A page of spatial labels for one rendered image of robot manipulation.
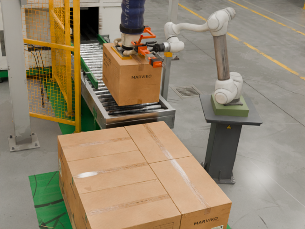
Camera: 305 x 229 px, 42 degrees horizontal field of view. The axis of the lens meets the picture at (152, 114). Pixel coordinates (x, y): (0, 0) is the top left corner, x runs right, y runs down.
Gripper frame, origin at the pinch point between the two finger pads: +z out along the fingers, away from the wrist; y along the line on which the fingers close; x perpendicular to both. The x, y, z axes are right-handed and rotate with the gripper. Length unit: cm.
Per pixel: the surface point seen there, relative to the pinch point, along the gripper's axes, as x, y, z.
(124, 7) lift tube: 22.9, -31.1, 9.7
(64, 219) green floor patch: -62, 121, 84
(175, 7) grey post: 271, 34, -166
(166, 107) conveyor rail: -1, 61, -31
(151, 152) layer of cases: -64, 66, 11
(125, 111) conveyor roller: 10, 67, 8
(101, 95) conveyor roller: 48, 66, 22
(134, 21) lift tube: 16.2, -20.2, 2.2
